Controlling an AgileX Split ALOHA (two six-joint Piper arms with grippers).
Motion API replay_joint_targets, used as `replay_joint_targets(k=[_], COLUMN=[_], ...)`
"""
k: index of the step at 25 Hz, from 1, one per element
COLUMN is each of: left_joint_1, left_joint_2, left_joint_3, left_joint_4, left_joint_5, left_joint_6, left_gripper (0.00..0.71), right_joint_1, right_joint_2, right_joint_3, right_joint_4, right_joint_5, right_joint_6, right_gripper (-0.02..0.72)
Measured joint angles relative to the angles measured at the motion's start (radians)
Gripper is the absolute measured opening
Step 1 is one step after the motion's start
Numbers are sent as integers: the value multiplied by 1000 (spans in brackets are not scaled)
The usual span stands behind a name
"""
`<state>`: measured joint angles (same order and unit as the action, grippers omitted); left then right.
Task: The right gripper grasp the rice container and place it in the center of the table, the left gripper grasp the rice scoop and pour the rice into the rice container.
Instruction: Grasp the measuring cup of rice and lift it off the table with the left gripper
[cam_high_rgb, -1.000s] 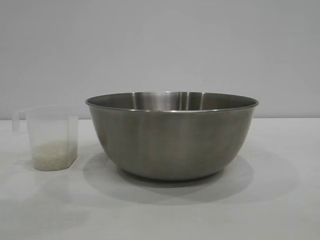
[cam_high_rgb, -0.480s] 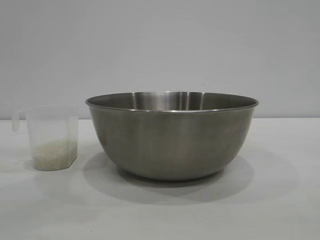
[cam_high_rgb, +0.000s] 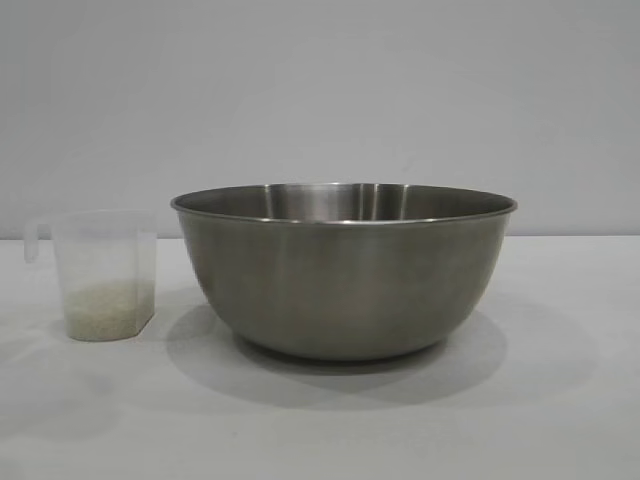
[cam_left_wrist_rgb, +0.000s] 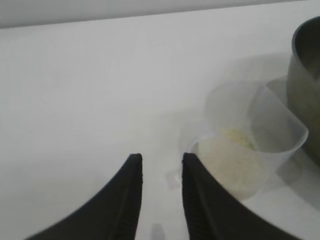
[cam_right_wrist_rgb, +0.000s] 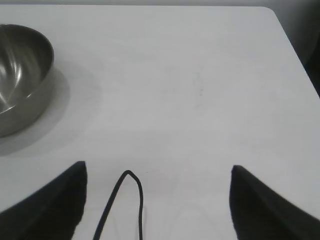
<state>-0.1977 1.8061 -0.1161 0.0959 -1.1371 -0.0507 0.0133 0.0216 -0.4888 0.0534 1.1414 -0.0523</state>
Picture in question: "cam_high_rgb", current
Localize stainless steel mixing bowl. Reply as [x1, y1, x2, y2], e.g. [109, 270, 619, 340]
[168, 183, 520, 362]

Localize white rice grains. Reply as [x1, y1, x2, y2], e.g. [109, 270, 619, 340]
[64, 279, 154, 343]

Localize clear plastic measuring cup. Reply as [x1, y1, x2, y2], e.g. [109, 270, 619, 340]
[23, 209, 159, 343]

